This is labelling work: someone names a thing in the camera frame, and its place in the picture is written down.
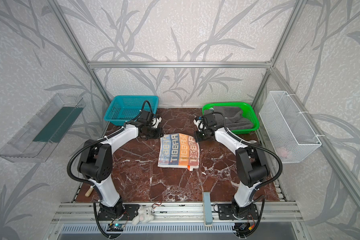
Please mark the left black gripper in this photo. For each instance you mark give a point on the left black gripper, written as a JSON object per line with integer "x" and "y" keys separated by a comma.
{"x": 155, "y": 132}

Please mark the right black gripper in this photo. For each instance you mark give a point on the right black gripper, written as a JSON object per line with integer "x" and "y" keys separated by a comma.
{"x": 200, "y": 135}

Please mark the printed rabbit towel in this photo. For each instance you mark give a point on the printed rabbit towel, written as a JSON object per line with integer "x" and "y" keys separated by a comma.
{"x": 179, "y": 151}

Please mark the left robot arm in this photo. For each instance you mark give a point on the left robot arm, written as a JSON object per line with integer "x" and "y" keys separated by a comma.
{"x": 93, "y": 163}

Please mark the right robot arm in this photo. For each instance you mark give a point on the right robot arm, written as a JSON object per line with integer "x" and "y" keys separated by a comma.
{"x": 251, "y": 160}

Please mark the teal plastic basket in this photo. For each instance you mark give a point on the teal plastic basket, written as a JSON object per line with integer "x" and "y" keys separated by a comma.
{"x": 124, "y": 108}

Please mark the grey towel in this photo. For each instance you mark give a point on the grey towel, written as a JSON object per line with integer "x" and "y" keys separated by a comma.
{"x": 233, "y": 117}

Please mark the green plastic basket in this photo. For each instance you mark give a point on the green plastic basket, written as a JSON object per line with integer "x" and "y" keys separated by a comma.
{"x": 248, "y": 113}

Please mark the grey blue sponge block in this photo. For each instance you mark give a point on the grey blue sponge block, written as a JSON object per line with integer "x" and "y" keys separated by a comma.
{"x": 207, "y": 209}

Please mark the white plush toy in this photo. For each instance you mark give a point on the white plush toy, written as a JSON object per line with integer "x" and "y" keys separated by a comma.
{"x": 145, "y": 215}

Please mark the green lit circuit board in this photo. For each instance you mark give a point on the green lit circuit board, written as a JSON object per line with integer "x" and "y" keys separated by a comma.
{"x": 116, "y": 227}

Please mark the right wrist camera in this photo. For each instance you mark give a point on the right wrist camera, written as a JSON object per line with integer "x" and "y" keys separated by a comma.
{"x": 198, "y": 121}

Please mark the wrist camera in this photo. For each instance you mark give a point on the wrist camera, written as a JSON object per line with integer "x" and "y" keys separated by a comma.
{"x": 156, "y": 121}
{"x": 198, "y": 121}

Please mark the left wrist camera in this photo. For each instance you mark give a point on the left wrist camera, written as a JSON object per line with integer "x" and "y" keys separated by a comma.
{"x": 156, "y": 121}

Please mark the pink item in wire basket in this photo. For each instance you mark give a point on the pink item in wire basket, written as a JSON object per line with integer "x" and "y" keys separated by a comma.
{"x": 283, "y": 153}

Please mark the white wire mesh basket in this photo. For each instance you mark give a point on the white wire mesh basket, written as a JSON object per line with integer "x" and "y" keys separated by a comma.
{"x": 287, "y": 127}

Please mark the clear plastic wall bin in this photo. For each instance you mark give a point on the clear plastic wall bin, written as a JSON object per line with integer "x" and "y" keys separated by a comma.
{"x": 35, "y": 142}

